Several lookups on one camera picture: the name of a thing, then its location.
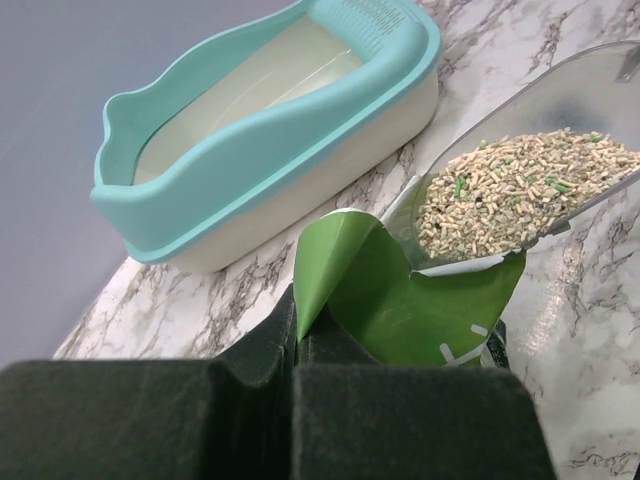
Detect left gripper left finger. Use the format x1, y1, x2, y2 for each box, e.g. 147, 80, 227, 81
1, 290, 296, 479

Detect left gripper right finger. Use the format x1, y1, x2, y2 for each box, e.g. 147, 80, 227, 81
291, 308, 555, 479

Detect green litter bag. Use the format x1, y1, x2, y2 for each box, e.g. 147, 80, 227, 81
293, 209, 526, 366

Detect teal white litter box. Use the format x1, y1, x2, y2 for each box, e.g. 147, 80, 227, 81
91, 1, 442, 273

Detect clear plastic scoop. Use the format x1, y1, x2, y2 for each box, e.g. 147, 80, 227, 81
384, 41, 639, 272

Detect beige litter pellets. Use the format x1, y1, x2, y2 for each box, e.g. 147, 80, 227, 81
414, 128, 639, 262

